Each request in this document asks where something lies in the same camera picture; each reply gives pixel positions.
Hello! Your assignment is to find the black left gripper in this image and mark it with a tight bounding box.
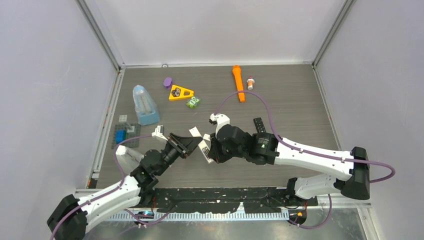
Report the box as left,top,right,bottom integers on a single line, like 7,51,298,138
156,133,202,176

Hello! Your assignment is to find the black remote control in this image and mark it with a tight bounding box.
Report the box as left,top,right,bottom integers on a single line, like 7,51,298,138
253,117,267,134

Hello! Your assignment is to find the white rectangular thermometer device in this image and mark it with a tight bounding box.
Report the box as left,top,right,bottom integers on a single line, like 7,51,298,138
189,126,214,164

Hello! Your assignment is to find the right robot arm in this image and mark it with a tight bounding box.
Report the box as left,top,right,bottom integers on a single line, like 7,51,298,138
208,124,370,205

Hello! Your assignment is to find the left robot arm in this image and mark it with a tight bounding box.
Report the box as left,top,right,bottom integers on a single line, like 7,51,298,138
46,133,203,240

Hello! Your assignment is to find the green owl toy block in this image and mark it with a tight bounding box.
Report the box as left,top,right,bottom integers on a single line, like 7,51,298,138
186,96,201,109

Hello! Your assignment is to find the blue transparent plastic container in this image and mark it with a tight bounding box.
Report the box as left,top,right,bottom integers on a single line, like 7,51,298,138
132,85,160,126

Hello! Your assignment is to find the yellow triangle shape toy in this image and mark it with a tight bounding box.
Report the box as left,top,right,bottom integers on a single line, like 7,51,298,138
168,84,195,101

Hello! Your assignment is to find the grey lego baseplate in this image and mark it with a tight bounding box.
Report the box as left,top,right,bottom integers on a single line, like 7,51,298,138
111,123,141,149

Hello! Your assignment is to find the purple cylinder toy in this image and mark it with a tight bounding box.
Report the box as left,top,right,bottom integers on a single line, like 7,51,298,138
163,77,173,90

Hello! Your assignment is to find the blue lego brick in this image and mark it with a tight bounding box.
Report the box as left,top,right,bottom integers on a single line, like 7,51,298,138
114,129,127,144

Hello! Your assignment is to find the grey lego small plate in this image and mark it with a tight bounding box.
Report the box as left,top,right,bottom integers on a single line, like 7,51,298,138
118,115,128,122

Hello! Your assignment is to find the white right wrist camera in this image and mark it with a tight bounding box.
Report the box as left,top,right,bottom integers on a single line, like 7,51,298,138
209,113,230,134

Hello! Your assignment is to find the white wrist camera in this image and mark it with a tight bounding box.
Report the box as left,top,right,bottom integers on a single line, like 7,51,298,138
209,113,230,134
151,125,168,143

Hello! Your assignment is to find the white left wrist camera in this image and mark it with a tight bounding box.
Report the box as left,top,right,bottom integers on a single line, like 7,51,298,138
151,125,168,143

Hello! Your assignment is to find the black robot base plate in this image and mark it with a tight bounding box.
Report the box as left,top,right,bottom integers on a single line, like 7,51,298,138
137,187,318,214

